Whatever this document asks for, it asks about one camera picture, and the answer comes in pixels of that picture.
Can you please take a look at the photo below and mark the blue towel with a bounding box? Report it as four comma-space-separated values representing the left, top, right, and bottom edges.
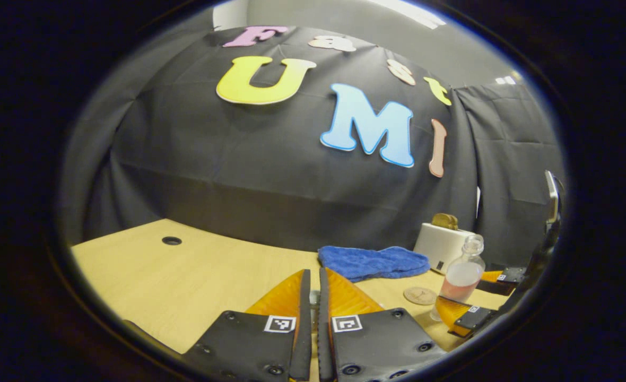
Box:
318, 245, 430, 282

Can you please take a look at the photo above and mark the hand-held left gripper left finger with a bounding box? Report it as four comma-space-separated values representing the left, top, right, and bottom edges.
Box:
183, 269, 312, 382

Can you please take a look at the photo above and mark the round wooden coaster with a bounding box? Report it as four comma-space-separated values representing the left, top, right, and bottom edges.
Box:
403, 287, 438, 306

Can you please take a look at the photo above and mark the white toaster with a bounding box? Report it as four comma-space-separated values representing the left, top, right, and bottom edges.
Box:
414, 223, 477, 275

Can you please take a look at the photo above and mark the ceiling light panel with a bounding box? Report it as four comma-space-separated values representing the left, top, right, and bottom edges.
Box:
377, 0, 447, 30

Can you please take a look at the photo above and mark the clear plastic water bottle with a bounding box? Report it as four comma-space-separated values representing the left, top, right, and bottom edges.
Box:
431, 235, 486, 322

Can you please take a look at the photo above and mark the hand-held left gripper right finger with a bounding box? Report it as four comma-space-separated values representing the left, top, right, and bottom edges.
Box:
317, 267, 447, 382

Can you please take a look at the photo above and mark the black backdrop cloth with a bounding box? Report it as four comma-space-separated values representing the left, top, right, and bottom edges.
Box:
61, 27, 566, 266

